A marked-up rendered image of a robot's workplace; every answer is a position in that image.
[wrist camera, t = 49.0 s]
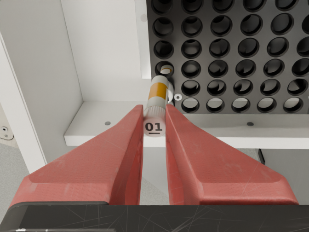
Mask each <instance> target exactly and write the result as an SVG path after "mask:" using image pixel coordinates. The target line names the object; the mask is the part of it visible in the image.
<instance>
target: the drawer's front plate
mask: <svg viewBox="0 0 309 232"><path fill-rule="evenodd" d="M83 102H84V101H83V98H82V94H81V89H80V84H79V80H78V76H77V71H76V67H75V63H74V57H73V53H72V49H71V44H70V40H69V35H68V31H67V26H66V22H65V18H64V13H63V8H62V4H61V0H0V103H1V105H2V108H3V110H4V113H5V115H6V117H7V120H8V122H9V124H10V127H11V129H12V132H13V134H14V137H15V139H16V142H17V144H18V147H19V149H20V151H21V154H22V156H23V158H24V161H25V163H26V166H27V168H28V170H29V173H30V174H31V173H32V172H34V171H36V170H38V169H40V168H41V167H43V166H45V165H47V164H48V163H50V162H52V161H53V160H55V159H57V158H59V157H60V156H62V155H64V154H65V153H67V152H69V151H71V150H72V149H74V148H76V147H78V146H67V145H66V142H65V138H64V135H65V133H66V131H67V130H68V128H69V126H70V124H71V122H72V121H73V119H74V117H75V116H76V114H77V112H78V111H79V109H80V107H81V106H82V104H83Z"/></svg>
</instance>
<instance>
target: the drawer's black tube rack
mask: <svg viewBox="0 0 309 232"><path fill-rule="evenodd" d="M171 5H172V1H171V0H154V6H155V8H156V9H157V10H158V11H161V12H165V11H167V10H169V9H170V7H171ZM154 26H155V29H156V31H157V32H158V33H160V34H167V33H169V32H170V31H171V29H172V24H171V22H170V21H169V20H168V19H166V18H161V19H158V20H157V21H156V22H155V25H154ZM156 50H157V52H158V53H160V54H162V55H167V54H169V53H170V52H171V51H172V45H171V44H170V43H169V42H167V41H160V42H159V43H157V45H156ZM177 69H178V94H176V95H175V96H174V99H175V100H178V110H179V111H180V112H181V113H182V114H309V0H177ZM188 98H193V99H195V100H197V102H198V104H197V105H196V106H195V107H193V108H188V107H185V106H184V105H183V102H184V100H186V99H188ZM213 98H219V99H221V100H222V104H221V105H220V106H219V107H217V108H212V107H210V106H208V104H207V103H208V101H209V100H211V99H213ZM238 98H245V99H247V104H246V105H245V106H244V107H241V108H236V107H234V106H233V102H234V101H235V100H236V99H238ZM264 98H271V99H273V103H272V104H271V105H270V106H269V107H266V108H261V107H259V106H258V103H259V102H260V101H261V100H262V99H264ZM290 98H298V99H299V102H298V104H297V105H296V106H294V107H291V108H286V107H284V104H285V102H286V101H287V100H288V99H290Z"/></svg>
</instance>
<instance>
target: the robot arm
mask: <svg viewBox="0 0 309 232"><path fill-rule="evenodd" d="M143 135H144V133H143V105H142V104H138V105H136V106H135V107H134V108H133V109H132V110H131V111H130V112H128V113H127V114H126V115H125V116H124V117H123V118H122V119H121V120H120V121H119V122H118V123H117V124H115V125H114V126H113V127H111V128H109V129H107V130H106V131H104V132H102V133H100V134H99V135H97V136H95V137H94V138H92V139H90V140H88V141H87V142H85V143H83V144H81V145H80V146H78V147H76V148H74V149H72V150H71V151H69V152H67V153H65V154H64V155H62V156H60V157H59V158H57V159H55V160H53V161H52V162H50V163H48V164H47V165H45V166H43V167H41V168H40V169H38V170H36V171H34V172H32V173H31V174H29V175H27V176H25V177H24V179H23V180H22V182H21V184H20V186H19V188H18V190H17V192H16V194H15V196H14V198H13V200H12V202H11V204H10V206H9V208H8V210H7V212H6V214H5V216H4V218H3V220H2V222H1V224H0V232H309V205H299V203H298V201H297V199H296V197H295V195H294V193H293V191H292V189H291V187H290V185H289V183H288V181H287V179H286V178H285V177H284V176H283V175H281V174H279V173H278V172H276V171H274V170H272V169H270V168H269V167H267V166H265V165H263V164H262V163H260V162H258V161H257V160H255V159H253V158H251V157H250V156H248V155H246V154H244V153H243V152H241V151H239V150H237V149H236V148H234V147H232V146H230V145H228V144H227V143H225V142H223V141H221V140H220V139H218V138H216V137H214V136H213V135H211V134H209V133H208V132H206V131H204V130H202V129H201V128H199V127H197V126H196V125H194V124H193V123H192V122H190V121H189V120H188V119H187V118H186V117H185V116H184V115H183V114H182V113H181V112H180V111H179V110H178V109H177V108H176V107H174V106H173V105H171V104H166V132H165V136H166V171H167V182H168V193H169V205H140V193H141V182H142V170H143Z"/></svg>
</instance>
